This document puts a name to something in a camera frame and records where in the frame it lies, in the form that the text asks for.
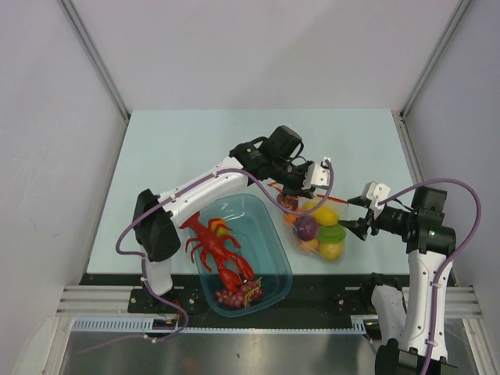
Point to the green toy fruit slice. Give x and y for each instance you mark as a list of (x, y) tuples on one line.
[(331, 234)]

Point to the teal plastic container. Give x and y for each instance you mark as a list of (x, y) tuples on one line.
[(253, 228)]

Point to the purple toy onion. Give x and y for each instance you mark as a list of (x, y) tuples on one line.
[(306, 228)]

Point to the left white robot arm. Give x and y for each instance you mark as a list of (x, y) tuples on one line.
[(157, 218)]

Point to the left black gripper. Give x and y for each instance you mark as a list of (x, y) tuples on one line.
[(297, 190)]

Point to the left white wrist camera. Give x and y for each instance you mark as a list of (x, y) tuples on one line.
[(318, 175)]

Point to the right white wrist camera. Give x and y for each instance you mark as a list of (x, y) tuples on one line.
[(374, 194)]

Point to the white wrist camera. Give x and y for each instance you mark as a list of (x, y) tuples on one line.
[(374, 194), (318, 175)]

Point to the clear zip top bag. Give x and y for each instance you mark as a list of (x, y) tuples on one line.
[(338, 205)]

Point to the red toy lobster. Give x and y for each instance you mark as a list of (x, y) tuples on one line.
[(232, 268)]

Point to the toy orange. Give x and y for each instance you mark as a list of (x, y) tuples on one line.
[(290, 218)]

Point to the dark red toy fruit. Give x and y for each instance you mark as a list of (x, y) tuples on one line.
[(288, 201)]

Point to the yellow toy mango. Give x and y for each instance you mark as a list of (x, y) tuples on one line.
[(324, 215), (331, 252)]

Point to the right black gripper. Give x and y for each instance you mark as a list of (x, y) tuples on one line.
[(359, 226)]

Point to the small yellow green toy fruit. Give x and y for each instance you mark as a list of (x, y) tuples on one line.
[(219, 227)]

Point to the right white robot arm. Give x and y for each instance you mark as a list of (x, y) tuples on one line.
[(411, 324)]

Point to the toy peach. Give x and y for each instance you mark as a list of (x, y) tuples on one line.
[(308, 246)]

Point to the toy grape bunch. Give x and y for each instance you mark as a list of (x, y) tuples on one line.
[(249, 292)]

